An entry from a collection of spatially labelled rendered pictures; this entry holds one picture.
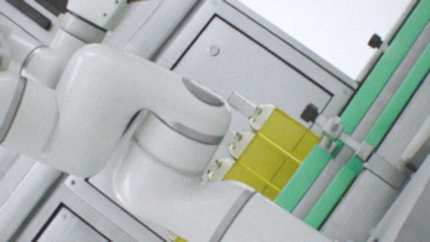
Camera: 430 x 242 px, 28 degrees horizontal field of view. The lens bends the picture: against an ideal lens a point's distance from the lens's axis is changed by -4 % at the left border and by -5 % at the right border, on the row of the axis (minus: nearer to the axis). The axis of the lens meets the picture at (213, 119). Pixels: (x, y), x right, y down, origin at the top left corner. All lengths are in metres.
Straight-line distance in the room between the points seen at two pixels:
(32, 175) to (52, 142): 0.68
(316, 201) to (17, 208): 0.60
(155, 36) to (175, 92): 0.73
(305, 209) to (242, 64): 0.42
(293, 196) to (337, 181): 0.07
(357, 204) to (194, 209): 0.39
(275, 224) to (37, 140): 0.29
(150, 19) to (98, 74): 0.77
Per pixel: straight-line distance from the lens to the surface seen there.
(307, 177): 1.35
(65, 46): 1.41
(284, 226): 1.00
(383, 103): 1.49
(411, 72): 1.51
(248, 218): 1.00
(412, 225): 0.86
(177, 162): 1.00
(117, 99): 0.96
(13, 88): 0.98
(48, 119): 0.98
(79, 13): 1.42
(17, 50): 1.37
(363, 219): 1.33
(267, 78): 1.66
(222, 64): 1.67
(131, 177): 1.02
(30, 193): 1.66
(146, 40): 1.70
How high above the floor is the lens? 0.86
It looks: 11 degrees up
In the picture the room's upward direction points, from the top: 55 degrees counter-clockwise
